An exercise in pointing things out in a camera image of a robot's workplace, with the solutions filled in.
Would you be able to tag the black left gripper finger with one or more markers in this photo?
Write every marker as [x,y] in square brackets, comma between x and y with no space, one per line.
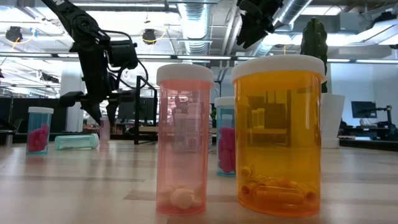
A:
[93,113]
[112,113]

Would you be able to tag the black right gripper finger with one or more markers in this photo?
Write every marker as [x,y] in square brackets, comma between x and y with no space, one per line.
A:
[266,25]
[248,32]

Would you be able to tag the small pink medicine bottle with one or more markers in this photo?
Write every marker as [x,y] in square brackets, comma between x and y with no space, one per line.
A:
[104,133]

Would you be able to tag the teal bottle with pink pills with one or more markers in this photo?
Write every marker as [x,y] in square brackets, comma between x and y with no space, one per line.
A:
[39,140]
[225,149]

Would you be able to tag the black monitor on arm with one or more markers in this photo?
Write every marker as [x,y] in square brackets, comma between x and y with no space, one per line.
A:
[363,109]

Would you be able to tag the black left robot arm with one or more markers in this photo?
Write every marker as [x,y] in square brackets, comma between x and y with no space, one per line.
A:
[84,25]

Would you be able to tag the tall pink medicine bottle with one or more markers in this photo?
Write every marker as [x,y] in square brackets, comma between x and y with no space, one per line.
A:
[185,140]

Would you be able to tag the wide orange medicine bottle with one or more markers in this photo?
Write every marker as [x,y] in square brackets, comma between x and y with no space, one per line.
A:
[280,140]

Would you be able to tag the black desk monitor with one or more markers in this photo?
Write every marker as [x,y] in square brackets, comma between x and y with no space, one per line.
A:
[129,112]

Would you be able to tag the white room column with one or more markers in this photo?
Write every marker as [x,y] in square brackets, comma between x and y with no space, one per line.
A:
[74,119]

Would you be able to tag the teal bottle with pale pills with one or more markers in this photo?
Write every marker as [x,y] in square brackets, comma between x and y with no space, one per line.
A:
[76,142]

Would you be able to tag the green cactus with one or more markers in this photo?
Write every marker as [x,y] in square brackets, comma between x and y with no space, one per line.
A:
[314,37]

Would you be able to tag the black room partition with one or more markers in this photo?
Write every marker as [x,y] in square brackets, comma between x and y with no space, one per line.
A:
[12,112]

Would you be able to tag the white plant pot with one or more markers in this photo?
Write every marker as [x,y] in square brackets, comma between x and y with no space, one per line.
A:
[332,121]

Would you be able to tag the black desk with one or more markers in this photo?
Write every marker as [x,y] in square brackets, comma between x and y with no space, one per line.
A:
[367,144]

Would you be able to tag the black metal shelf frame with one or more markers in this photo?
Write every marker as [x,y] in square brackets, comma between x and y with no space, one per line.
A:
[136,118]

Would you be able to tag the silver smooth ceiling duct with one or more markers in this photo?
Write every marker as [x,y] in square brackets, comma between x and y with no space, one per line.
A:
[292,12]

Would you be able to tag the silver ribbed ceiling duct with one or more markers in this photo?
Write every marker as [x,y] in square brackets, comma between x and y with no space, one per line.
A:
[195,28]

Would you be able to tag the black ceiling camera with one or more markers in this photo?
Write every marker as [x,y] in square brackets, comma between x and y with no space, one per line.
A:
[149,35]
[14,34]

